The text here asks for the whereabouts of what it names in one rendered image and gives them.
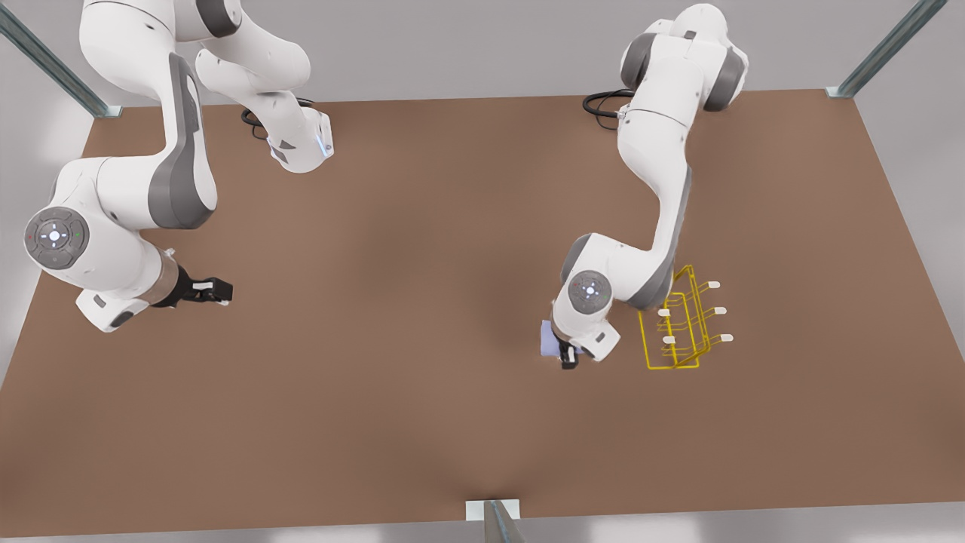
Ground yellow wire cup holder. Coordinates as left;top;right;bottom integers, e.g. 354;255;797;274
638;264;734;371

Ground black cable loop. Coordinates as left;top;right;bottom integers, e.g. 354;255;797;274
240;97;315;141
582;88;636;121

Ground silver frame post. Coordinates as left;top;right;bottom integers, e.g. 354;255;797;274
466;499;527;543
0;6;123;119
826;0;949;100

